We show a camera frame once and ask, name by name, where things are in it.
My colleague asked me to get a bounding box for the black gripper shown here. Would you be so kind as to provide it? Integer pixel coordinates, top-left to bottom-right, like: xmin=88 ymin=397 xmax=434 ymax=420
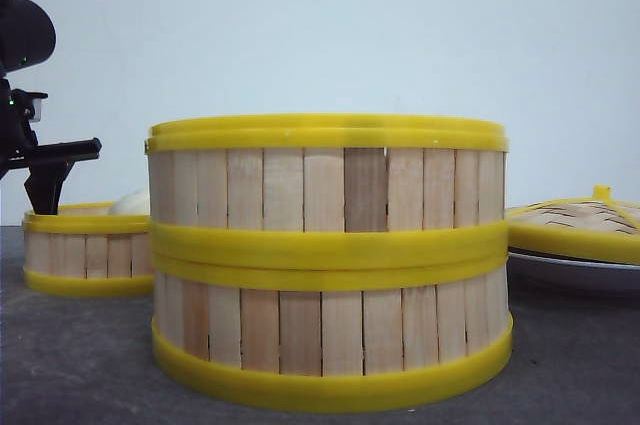
xmin=1 ymin=79 xmax=102 ymax=215

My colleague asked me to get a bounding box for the bamboo steamer basket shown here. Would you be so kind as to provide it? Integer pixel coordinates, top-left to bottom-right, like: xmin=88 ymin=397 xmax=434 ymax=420
xmin=152 ymin=267 xmax=513 ymax=413
xmin=23 ymin=202 xmax=154 ymax=297
xmin=144 ymin=112 xmax=510 ymax=271

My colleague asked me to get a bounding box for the yellow bamboo steamer lid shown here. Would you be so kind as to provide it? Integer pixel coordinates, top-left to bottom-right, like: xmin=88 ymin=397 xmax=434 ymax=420
xmin=506 ymin=185 xmax=639 ymax=266

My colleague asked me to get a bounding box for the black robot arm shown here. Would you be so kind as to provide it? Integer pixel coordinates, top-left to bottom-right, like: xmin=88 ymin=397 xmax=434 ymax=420
xmin=1 ymin=0 xmax=101 ymax=215

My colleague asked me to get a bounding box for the white bun left basket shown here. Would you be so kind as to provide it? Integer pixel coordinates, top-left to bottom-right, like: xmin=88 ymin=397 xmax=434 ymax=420
xmin=108 ymin=189 xmax=150 ymax=215

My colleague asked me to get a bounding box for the white plate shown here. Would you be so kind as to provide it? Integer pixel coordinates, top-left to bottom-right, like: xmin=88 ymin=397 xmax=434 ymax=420
xmin=508 ymin=249 xmax=639 ymax=297

